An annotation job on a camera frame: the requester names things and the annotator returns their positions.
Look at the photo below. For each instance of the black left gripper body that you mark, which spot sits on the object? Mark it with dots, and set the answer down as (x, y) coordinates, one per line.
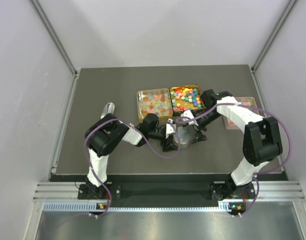
(166, 141)

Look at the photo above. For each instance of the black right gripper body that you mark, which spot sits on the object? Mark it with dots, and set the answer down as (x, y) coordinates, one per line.
(207, 119)

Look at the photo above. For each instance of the round silver jar lid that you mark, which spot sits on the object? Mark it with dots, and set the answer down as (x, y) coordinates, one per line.
(183, 137)

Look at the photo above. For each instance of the clear glass jar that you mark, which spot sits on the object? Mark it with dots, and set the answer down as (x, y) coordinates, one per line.
(181, 145)

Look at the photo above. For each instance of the silver metal scoop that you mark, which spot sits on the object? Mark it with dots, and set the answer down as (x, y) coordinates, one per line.
(109, 108)

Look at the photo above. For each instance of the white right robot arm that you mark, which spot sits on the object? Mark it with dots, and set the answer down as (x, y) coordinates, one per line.
(261, 143)

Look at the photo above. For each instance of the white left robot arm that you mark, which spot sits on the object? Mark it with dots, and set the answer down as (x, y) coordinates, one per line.
(105, 135)

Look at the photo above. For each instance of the pink candy tin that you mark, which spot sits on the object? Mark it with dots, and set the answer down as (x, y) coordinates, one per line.
(247, 101)

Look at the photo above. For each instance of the dark green star candy tin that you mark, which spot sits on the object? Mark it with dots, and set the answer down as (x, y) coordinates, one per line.
(186, 97)

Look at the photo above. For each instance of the gold popsicle candy tin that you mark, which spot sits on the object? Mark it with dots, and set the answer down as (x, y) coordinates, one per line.
(155, 101)

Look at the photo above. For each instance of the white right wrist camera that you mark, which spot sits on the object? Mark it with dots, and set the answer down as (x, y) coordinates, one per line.
(187, 117)

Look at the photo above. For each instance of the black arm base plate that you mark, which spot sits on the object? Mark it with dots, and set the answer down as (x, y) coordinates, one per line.
(120, 191)

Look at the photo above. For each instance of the grey slotted cable duct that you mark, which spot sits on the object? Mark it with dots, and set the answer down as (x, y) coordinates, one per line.
(99, 207)

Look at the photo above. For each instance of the aluminium frame rail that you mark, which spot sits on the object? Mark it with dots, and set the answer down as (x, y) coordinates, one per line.
(269, 191)

